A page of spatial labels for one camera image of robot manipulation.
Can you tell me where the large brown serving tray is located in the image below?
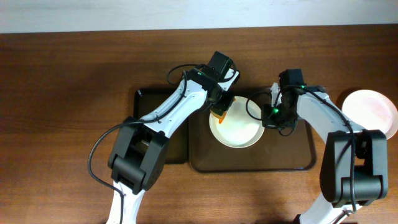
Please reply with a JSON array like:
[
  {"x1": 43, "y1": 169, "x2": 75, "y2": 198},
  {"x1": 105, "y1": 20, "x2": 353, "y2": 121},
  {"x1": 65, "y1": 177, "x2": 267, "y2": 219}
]
[{"x1": 188, "y1": 111, "x2": 317, "y2": 172}]

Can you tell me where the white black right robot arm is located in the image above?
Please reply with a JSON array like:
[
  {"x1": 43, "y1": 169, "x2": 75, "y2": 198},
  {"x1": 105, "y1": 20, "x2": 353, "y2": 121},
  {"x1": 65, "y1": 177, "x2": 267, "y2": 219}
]
[{"x1": 261, "y1": 85, "x2": 388, "y2": 224}]

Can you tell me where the small black water tray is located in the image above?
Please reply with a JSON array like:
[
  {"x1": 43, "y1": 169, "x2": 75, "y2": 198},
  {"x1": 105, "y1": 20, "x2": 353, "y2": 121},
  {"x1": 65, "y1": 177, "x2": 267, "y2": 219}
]
[{"x1": 130, "y1": 88, "x2": 188, "y2": 164}]

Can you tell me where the pink white plate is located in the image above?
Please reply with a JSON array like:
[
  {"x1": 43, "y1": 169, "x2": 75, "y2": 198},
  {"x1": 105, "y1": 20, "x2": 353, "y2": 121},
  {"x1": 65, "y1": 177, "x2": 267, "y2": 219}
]
[{"x1": 342, "y1": 90, "x2": 397, "y2": 139}]

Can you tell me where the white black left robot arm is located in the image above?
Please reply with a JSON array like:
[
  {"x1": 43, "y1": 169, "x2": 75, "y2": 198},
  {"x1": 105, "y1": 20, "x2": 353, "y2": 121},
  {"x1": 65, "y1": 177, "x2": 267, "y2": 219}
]
[{"x1": 107, "y1": 68, "x2": 239, "y2": 223}]

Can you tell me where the yellow green sponge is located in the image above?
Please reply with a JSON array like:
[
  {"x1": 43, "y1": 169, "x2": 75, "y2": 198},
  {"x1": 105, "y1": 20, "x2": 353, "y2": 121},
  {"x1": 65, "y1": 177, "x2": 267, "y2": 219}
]
[{"x1": 210, "y1": 107, "x2": 229, "y2": 124}]

